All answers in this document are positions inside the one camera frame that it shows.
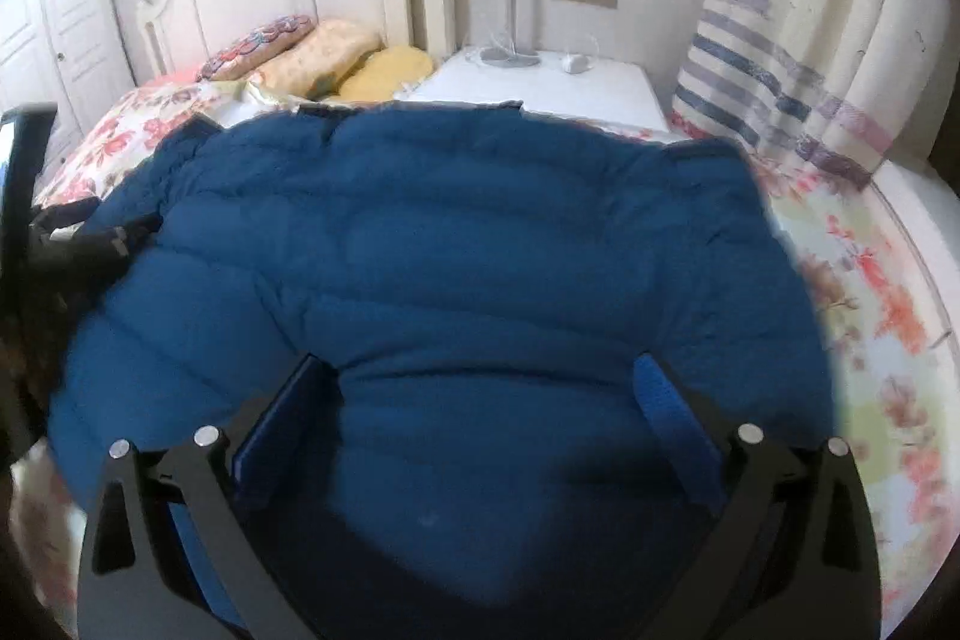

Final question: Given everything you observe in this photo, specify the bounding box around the blue quilted puffer jacket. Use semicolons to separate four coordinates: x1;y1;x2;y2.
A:
49;106;835;638

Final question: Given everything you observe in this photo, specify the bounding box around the floral bed sheet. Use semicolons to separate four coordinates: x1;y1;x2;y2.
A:
36;83;958;635

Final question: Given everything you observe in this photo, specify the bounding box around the white wardrobe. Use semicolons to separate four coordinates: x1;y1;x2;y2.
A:
2;0;135;179

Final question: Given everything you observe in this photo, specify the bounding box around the colourful patterned pillow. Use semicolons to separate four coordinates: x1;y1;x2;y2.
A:
197;14;316;81

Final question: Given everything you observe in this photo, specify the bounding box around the orange textured pillow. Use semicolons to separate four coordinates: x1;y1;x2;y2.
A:
245;18;382;99

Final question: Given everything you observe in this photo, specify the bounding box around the yellow pillow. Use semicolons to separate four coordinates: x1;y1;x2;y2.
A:
325;46;434;106

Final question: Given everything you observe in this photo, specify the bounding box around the white bedside table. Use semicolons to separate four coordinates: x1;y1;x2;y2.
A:
397;49;667;131

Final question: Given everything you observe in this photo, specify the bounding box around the grey desk lamp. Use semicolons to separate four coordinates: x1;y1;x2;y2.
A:
478;0;540;70

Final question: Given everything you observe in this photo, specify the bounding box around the striped sailboat curtain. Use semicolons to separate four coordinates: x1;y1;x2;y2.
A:
667;0;958;188

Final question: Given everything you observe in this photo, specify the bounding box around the white charger with cable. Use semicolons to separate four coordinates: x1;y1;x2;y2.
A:
560;34;601;76

